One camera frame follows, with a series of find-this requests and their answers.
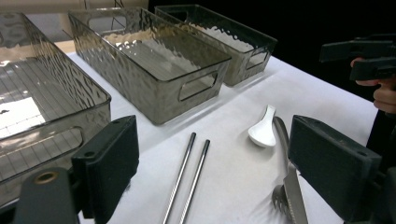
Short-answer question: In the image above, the steel fork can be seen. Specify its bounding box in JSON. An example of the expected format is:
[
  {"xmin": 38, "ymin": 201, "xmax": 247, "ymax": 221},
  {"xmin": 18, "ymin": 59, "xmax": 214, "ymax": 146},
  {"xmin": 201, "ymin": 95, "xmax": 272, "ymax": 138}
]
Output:
[{"xmin": 271, "ymin": 184, "xmax": 295, "ymax": 222}]

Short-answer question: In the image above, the smoky clear plastic bin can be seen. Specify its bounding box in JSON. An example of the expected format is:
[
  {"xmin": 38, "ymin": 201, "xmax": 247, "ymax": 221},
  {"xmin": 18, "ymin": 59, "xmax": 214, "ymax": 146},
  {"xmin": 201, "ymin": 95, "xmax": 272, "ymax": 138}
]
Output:
[
  {"xmin": 154, "ymin": 4, "xmax": 278, "ymax": 88},
  {"xmin": 0, "ymin": 12, "xmax": 112, "ymax": 208},
  {"xmin": 67, "ymin": 7, "xmax": 233, "ymax": 126}
]

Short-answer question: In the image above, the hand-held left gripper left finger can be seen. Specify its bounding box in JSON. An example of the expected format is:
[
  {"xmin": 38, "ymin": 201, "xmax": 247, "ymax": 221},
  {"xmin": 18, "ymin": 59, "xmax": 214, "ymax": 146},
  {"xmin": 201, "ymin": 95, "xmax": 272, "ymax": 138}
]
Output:
[{"xmin": 71, "ymin": 115, "xmax": 140, "ymax": 224}]

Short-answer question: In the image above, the white ceramic spoon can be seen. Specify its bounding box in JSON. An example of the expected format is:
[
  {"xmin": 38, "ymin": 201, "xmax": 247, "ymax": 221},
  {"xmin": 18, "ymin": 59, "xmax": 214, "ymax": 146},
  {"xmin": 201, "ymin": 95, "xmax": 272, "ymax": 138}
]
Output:
[{"xmin": 247, "ymin": 105, "xmax": 277, "ymax": 148}]

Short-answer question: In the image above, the steel table knife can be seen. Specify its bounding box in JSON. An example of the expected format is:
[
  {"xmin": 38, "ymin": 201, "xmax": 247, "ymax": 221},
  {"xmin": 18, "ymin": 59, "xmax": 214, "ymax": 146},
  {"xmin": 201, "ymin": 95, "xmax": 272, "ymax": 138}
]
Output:
[{"xmin": 273, "ymin": 116, "xmax": 309, "ymax": 224}]

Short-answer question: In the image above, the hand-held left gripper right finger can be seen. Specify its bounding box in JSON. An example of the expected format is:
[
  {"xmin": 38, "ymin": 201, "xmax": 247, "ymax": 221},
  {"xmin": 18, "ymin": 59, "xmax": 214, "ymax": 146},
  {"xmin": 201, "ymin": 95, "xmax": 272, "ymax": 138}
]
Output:
[{"xmin": 288, "ymin": 115, "xmax": 383, "ymax": 222}]

